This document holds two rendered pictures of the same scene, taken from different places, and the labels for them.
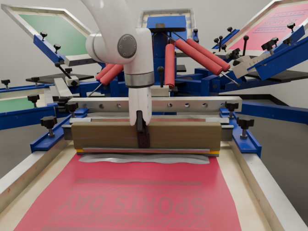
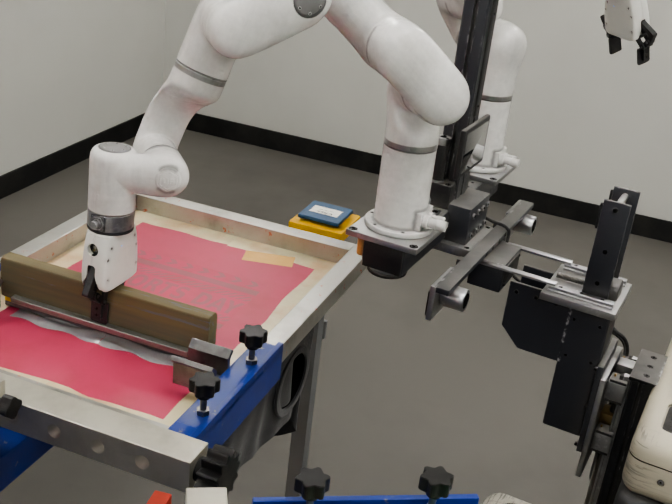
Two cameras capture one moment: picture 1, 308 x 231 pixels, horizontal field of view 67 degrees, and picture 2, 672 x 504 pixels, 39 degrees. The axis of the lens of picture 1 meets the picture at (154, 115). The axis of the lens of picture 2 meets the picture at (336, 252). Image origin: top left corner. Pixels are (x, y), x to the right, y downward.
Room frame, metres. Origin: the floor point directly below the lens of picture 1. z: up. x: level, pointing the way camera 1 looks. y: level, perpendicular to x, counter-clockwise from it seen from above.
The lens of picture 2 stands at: (1.88, 0.71, 1.81)
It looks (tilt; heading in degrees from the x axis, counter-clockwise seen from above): 25 degrees down; 193
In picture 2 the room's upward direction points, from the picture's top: 7 degrees clockwise
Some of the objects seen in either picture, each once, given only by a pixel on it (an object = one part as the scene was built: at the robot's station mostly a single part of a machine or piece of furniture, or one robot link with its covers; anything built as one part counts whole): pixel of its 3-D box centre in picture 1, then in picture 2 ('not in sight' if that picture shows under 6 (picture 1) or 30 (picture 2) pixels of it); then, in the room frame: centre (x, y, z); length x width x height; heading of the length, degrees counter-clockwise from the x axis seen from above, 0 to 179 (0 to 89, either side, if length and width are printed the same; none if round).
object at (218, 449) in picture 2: (68, 105); (208, 471); (0.94, 0.36, 1.02); 0.07 x 0.06 x 0.07; 175
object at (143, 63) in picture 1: (121, 51); (138, 179); (0.58, 0.07, 1.24); 0.15 x 0.10 x 0.11; 127
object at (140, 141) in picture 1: (142, 138); not in sight; (0.57, 0.03, 1.02); 0.03 x 0.03 x 0.07; 84
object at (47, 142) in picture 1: (64, 134); (227, 401); (0.72, 0.30, 0.97); 0.30 x 0.05 x 0.07; 175
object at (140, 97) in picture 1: (141, 100); (109, 249); (0.59, 0.03, 1.12); 0.10 x 0.08 x 0.11; 174
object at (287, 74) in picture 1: (238, 84); not in sight; (1.79, -0.66, 0.91); 1.34 x 0.41 x 0.08; 115
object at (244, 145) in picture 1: (235, 134); not in sight; (0.67, -0.25, 0.97); 0.30 x 0.05 x 0.07; 175
